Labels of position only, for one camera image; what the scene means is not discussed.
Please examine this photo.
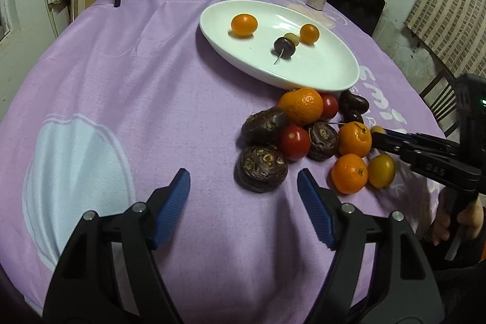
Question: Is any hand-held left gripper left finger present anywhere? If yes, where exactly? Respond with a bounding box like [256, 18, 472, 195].
[43, 168, 190, 324]

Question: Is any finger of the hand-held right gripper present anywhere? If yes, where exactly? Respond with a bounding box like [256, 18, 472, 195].
[371, 132, 482, 193]
[381, 129, 462, 154]

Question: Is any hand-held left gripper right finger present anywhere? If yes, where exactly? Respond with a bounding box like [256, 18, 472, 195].
[297, 168, 445, 324]

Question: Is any small mandarin orange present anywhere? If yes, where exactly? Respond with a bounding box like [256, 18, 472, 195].
[331, 153, 369, 195]
[337, 121, 373, 158]

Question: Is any white oval plate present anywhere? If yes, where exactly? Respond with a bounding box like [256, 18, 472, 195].
[199, 0, 360, 91]

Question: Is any person's right hand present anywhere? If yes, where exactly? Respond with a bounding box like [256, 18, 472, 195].
[432, 191, 485, 246]

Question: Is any wooden chair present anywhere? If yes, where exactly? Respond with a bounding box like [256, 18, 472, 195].
[419, 68, 461, 138]

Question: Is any dark water chestnut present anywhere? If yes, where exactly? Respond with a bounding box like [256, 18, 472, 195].
[235, 144, 289, 193]
[307, 122, 339, 162]
[241, 107, 290, 144]

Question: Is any small red tomato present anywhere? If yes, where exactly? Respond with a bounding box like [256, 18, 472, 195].
[320, 94, 339, 120]

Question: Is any large mandarin orange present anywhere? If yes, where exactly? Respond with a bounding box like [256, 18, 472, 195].
[277, 88, 324, 127]

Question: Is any purple printed tablecloth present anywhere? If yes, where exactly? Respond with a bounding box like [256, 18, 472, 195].
[0, 0, 452, 324]

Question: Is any brick pattern panel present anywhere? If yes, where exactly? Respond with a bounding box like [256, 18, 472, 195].
[404, 0, 486, 78]

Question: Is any round orange cherry tomato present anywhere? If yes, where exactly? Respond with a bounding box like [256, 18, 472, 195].
[299, 24, 320, 45]

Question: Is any dark cherry with stem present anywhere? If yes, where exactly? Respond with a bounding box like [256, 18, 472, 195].
[273, 36, 296, 66]

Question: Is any oval orange cherry tomato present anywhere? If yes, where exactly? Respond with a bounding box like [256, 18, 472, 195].
[230, 13, 259, 37]

